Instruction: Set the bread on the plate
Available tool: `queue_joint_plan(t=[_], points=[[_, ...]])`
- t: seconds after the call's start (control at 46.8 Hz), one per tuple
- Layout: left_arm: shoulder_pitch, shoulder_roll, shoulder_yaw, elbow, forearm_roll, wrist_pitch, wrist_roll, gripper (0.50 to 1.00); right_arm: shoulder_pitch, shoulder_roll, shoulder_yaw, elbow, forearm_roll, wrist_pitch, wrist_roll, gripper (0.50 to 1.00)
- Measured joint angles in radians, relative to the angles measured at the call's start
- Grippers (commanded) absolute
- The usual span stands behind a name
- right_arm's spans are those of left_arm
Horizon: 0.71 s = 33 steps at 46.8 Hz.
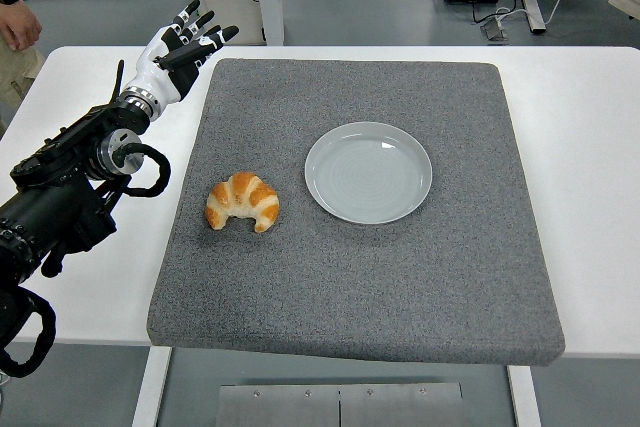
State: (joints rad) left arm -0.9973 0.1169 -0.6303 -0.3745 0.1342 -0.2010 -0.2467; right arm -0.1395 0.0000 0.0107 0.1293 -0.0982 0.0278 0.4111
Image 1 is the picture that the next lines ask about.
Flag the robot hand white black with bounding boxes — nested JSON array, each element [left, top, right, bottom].
[[121, 0, 240, 104]]

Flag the grey felt mat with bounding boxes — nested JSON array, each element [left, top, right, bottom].
[[145, 57, 567, 367]]

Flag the croissant bread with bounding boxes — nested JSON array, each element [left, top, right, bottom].
[[205, 171, 281, 234]]

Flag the grey round plate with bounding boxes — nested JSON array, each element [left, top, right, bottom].
[[304, 120, 434, 226]]

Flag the person's hand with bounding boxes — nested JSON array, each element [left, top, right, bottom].
[[0, 0, 43, 52]]

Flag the white table leg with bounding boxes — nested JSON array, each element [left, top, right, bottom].
[[506, 364, 542, 427], [130, 346, 172, 427]]

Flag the person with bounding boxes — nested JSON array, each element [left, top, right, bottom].
[[0, 0, 45, 113]]

